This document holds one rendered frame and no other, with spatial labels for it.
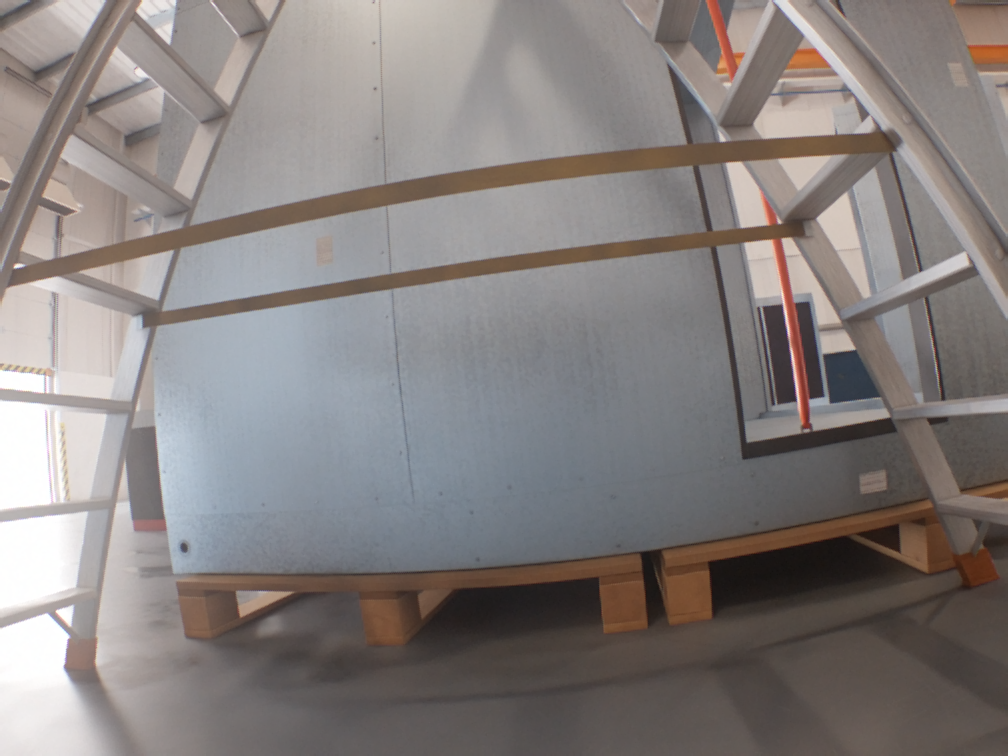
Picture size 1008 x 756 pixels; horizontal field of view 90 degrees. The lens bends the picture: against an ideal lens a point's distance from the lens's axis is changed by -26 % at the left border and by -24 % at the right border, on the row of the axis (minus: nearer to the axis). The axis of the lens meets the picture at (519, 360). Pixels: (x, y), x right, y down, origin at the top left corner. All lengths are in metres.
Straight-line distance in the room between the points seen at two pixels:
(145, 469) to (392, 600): 4.16
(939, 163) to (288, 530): 1.65
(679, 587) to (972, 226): 0.97
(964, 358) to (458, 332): 1.32
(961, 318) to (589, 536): 1.13
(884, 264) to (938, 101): 3.89
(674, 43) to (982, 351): 1.11
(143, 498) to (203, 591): 3.77
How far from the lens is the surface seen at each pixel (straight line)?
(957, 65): 2.14
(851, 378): 7.95
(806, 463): 1.60
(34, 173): 1.20
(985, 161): 2.02
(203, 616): 1.86
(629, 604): 1.48
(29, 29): 12.88
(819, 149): 0.89
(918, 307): 1.80
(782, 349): 6.28
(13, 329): 11.92
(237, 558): 1.87
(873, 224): 5.89
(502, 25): 1.91
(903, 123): 0.98
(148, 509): 5.55
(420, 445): 1.59
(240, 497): 1.83
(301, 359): 1.73
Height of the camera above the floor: 0.47
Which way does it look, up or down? 7 degrees up
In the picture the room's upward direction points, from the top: 7 degrees counter-clockwise
